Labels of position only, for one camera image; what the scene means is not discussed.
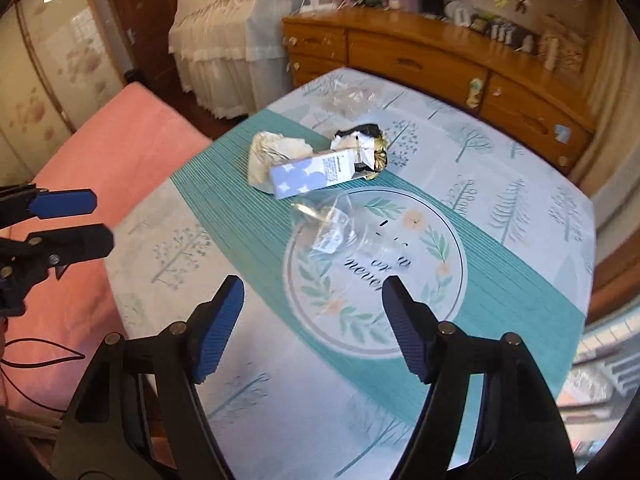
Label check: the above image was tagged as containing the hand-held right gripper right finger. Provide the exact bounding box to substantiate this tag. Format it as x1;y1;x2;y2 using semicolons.
381;275;577;480

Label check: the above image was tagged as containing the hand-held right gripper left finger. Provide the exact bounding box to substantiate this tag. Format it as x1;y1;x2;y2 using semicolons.
50;275;245;480

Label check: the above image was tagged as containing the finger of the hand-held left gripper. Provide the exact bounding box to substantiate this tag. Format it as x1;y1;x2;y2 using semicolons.
0;223;116;287
0;184;99;224

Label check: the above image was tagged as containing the clear plastic wrapper white label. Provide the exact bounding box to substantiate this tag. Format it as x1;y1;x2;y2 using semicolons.
289;194;397;262

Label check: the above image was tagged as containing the pink blanket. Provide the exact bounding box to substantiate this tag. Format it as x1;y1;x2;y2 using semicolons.
0;81;217;428

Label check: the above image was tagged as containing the floral sliding wardrobe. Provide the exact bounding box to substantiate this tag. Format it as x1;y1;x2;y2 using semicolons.
0;0;127;187

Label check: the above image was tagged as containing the blue dotted small box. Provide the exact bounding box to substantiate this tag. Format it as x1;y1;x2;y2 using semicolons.
268;148;359;199

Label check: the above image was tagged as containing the beige crumpled paper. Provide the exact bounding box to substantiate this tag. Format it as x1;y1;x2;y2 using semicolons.
247;130;314;194

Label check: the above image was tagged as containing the black gold foil wrapper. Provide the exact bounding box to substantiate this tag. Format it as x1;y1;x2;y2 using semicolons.
331;121;389;182

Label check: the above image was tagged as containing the brown wooden door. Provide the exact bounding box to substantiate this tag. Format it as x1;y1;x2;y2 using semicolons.
99;0;187;97

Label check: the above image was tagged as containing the white lace furniture cover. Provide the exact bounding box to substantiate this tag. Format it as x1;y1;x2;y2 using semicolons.
166;0;312;122

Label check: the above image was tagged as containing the small figurine on drawer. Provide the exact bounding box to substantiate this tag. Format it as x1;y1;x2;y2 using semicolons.
466;77;486;109

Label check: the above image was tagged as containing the wooden sideboard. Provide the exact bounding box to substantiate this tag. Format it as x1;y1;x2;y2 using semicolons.
281;6;597;177

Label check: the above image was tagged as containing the white bottle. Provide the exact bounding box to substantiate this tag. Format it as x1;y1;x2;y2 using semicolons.
541;34;559;72

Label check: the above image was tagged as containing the row of small jars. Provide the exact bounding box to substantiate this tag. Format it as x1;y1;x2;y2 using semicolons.
475;16;538;53

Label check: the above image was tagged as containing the white kettle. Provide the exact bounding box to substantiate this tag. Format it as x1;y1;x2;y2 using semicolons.
446;0;474;29

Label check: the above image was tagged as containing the woven basket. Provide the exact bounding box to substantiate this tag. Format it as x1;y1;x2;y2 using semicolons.
539;27;587;69

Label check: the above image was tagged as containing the black cable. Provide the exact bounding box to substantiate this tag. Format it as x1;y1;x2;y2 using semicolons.
0;336;87;414

